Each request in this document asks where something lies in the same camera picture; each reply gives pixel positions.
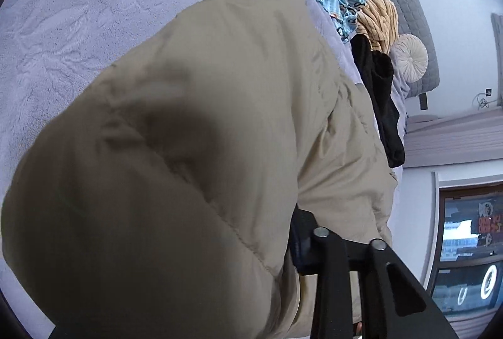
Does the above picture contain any black folded garment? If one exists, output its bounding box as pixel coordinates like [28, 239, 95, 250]
[350, 35, 406, 168]

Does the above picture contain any round cream pillow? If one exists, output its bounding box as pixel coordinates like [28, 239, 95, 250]
[391, 33, 429, 82]

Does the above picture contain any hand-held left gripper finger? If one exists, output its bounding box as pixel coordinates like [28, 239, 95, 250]
[289, 207, 460, 339]

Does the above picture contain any purple plush blanket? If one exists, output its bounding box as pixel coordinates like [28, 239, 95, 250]
[0, 0, 411, 324]

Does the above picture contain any beige striped garment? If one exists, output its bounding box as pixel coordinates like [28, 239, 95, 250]
[356, 0, 398, 54]

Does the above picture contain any grey curtain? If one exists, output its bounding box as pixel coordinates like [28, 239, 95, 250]
[405, 113, 503, 169]

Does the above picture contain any beige puffer jacket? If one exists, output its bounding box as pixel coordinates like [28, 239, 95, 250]
[0, 0, 397, 339]

